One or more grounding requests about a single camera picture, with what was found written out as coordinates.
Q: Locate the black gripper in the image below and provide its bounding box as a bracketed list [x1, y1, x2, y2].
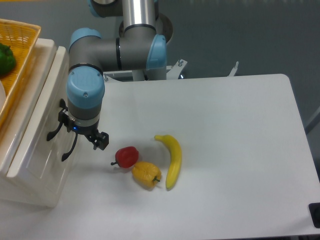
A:
[58, 107, 109, 150]

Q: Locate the black top drawer handle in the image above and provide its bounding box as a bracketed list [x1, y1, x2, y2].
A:
[46, 98, 68, 142]

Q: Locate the black drawer handle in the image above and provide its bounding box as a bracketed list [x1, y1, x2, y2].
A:
[46, 98, 68, 142]
[61, 133, 78, 162]

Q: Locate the white top drawer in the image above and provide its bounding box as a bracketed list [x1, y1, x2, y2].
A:
[7, 46, 69, 180]

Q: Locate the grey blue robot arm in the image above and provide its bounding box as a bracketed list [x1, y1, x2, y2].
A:
[66, 0, 167, 150]

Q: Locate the white drawer cabinet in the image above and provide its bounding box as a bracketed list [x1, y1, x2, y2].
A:
[0, 38, 74, 208]

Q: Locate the red bell pepper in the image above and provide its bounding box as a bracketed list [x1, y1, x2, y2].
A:
[110, 146, 139, 169]

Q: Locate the yellow bell pepper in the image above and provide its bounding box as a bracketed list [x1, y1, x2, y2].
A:
[131, 161, 162, 189]

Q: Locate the green bell pepper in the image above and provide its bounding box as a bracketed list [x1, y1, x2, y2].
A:
[0, 43, 16, 76]

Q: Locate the yellow banana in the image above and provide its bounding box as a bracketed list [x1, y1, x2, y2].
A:
[154, 134, 182, 191]

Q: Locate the yellow woven basket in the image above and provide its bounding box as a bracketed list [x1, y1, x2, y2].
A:
[0, 19, 41, 125]

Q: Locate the black table corner fixture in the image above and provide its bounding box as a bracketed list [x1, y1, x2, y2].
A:
[308, 202, 320, 229]

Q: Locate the black lower drawer handle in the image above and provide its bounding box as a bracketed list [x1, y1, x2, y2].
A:
[61, 133, 78, 162]

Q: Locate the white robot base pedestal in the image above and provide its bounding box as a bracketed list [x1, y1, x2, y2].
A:
[102, 13, 188, 82]

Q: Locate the white bracket behind table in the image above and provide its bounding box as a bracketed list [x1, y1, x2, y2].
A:
[227, 61, 239, 77]

